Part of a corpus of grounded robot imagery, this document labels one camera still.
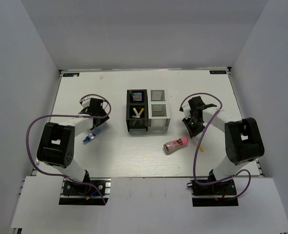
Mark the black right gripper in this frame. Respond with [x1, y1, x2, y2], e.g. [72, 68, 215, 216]
[183, 115, 206, 138]

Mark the small blue capped bottle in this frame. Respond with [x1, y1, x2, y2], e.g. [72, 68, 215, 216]
[82, 128, 102, 144]

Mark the pink capped glue bottle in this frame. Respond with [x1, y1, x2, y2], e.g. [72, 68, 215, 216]
[163, 136, 188, 154]

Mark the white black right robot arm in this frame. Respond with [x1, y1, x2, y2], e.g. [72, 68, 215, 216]
[179, 93, 265, 195]

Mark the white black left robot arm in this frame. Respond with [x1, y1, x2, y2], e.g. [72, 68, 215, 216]
[37, 96, 110, 195]

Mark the white slotted pen holder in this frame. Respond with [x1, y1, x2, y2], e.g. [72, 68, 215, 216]
[148, 89, 171, 132]

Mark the left blue corner label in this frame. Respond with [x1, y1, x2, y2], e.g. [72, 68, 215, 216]
[62, 73, 80, 77]

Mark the black slotted pen holder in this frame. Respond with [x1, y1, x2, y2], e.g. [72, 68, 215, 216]
[126, 89, 148, 131]

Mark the blue corner label sticker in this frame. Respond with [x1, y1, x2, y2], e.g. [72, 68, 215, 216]
[209, 70, 227, 75]

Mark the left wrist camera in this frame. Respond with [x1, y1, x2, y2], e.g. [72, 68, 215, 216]
[79, 96, 91, 107]

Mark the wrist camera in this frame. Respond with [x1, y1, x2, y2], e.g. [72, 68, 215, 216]
[79, 96, 91, 107]
[179, 104, 191, 119]

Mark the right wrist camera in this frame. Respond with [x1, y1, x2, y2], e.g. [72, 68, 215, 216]
[179, 104, 191, 119]

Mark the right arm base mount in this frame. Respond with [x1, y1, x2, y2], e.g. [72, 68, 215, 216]
[186, 180, 239, 207]

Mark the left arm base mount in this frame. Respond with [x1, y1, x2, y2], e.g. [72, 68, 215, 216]
[59, 178, 111, 206]

